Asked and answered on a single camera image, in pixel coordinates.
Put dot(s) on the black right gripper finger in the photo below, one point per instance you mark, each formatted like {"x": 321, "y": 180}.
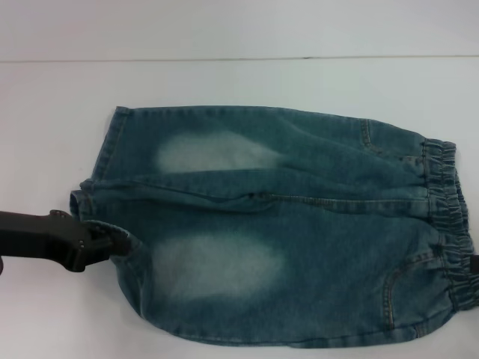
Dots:
{"x": 475, "y": 265}

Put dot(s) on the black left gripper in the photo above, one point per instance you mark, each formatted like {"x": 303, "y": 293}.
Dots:
{"x": 45, "y": 237}

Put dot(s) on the blue denim shorts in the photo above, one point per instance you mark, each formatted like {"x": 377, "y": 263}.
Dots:
{"x": 262, "y": 261}

